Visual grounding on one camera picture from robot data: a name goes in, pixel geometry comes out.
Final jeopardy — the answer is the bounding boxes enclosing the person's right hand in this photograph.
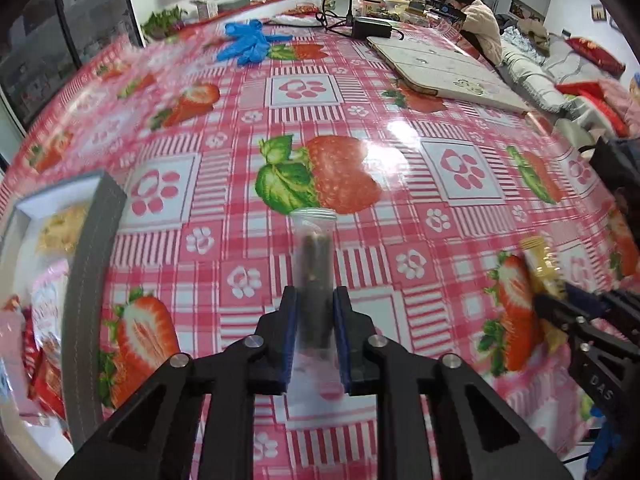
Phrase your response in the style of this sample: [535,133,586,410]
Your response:
[590,408,624,471]

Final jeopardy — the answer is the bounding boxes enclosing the small red snack packet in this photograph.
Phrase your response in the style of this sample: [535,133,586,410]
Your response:
[20,317,43,401]

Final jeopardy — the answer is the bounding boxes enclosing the red cushion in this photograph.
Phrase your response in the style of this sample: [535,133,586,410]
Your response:
[570,36,626,74]

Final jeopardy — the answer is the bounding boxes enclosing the pink blanket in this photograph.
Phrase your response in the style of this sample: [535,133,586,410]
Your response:
[590,77,640,136]

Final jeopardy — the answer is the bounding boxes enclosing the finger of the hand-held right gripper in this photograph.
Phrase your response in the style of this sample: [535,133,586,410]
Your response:
[532,294,596,346]
[564,282,640,318]

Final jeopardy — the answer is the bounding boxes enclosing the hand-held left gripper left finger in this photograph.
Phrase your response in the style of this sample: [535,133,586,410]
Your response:
[55,285,300,480]

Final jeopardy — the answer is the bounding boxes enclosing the dark clothing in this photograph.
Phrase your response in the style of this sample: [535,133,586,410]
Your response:
[592,137,640,211]

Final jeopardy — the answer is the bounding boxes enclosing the green potted plant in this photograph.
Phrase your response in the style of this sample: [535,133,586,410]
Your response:
[141,7,189,41]

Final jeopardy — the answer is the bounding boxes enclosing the strawberry print tablecloth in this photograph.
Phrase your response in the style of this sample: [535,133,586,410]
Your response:
[0,7,640,480]

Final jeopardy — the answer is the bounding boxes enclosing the clear plastic tube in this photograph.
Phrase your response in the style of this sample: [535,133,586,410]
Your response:
[289,207,346,403]

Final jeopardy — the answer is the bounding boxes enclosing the grey sofa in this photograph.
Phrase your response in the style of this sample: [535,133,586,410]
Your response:
[500,25,640,126]

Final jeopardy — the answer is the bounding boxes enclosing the large red snack packet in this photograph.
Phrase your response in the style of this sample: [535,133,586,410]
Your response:
[27,355,68,421]

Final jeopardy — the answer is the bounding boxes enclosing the pile of jars and boxes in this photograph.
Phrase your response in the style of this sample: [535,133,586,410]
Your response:
[352,0,451,24]

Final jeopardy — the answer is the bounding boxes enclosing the glass door cabinet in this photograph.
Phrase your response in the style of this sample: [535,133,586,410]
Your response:
[0,0,141,131]

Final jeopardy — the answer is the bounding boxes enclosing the blue rubber gloves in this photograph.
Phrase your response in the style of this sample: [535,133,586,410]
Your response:
[216,19,293,65]

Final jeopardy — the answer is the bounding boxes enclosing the pale yellow snack packet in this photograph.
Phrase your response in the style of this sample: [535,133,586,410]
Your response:
[35,204,91,256]

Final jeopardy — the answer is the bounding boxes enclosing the white folded board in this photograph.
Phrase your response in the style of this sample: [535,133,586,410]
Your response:
[366,35,531,113]

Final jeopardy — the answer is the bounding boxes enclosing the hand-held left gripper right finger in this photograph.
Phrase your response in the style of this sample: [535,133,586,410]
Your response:
[332,285,571,480]

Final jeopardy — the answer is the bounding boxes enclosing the black power adapter with cable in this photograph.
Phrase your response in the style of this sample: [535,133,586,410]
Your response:
[315,0,406,41]

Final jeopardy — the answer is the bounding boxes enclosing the red cloth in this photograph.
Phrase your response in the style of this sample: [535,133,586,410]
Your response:
[555,82,631,136]

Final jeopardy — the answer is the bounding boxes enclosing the pink snack packet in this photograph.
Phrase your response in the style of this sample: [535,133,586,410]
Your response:
[30,260,71,356]

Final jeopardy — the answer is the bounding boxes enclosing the brown clothing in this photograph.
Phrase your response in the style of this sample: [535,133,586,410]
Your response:
[517,17,551,51]

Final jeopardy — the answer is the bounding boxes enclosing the grey cardboard box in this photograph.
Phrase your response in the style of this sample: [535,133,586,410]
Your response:
[0,170,127,453]

